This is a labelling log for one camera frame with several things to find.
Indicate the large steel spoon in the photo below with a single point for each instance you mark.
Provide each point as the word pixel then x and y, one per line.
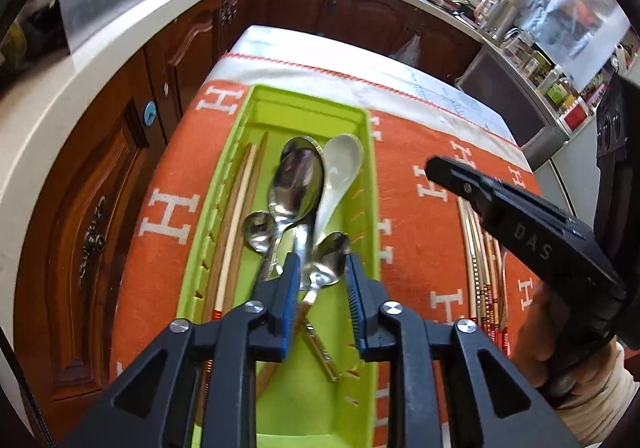
pixel 295 193

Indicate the short steel soup spoon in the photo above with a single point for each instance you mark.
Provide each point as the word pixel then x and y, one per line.
pixel 299 143

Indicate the person's right hand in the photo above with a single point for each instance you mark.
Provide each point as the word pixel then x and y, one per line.
pixel 532 338

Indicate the green plastic utensil tray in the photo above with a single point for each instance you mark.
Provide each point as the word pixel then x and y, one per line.
pixel 320 408

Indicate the small glass jar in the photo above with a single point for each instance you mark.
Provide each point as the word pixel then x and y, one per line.
pixel 537 67

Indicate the brown wooden kitchen cabinets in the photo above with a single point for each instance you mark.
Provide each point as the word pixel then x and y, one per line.
pixel 100 228

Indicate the steel electric kettle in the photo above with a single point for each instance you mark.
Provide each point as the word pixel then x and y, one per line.
pixel 495 10

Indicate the light blue table cover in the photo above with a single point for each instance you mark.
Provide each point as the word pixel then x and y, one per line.
pixel 310 42

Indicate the orange patterned blanket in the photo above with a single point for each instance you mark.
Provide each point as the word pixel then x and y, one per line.
pixel 150 288

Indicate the red patterned end chopstick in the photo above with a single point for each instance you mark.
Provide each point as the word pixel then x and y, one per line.
pixel 474 248
pixel 465 238

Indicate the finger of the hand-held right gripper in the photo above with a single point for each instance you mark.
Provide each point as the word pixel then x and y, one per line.
pixel 462 183

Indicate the steel cabinet with glass door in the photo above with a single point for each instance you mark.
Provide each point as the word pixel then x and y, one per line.
pixel 510 92

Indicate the glass pitcher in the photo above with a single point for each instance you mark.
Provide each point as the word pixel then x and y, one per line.
pixel 515 42

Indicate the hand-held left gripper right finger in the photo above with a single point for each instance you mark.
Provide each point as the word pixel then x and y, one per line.
pixel 357 300

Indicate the white kitchen countertop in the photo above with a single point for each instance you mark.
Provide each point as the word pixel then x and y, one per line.
pixel 75 77

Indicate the red striped end chopstick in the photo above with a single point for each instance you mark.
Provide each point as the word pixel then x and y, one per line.
pixel 238 218
pixel 500 328

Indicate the hanging plastic bag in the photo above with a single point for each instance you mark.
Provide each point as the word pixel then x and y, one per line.
pixel 410 47

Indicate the small round steel spoon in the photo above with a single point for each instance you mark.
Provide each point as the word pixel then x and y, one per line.
pixel 257 230

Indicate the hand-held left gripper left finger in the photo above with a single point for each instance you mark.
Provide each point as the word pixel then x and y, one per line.
pixel 287 308

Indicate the plain wooden chopstick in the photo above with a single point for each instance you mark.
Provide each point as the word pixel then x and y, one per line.
pixel 248 218
pixel 227 218

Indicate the person's right forearm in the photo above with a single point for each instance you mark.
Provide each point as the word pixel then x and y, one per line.
pixel 605 403

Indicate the white ceramic spoon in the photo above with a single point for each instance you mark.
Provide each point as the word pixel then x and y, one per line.
pixel 342 162

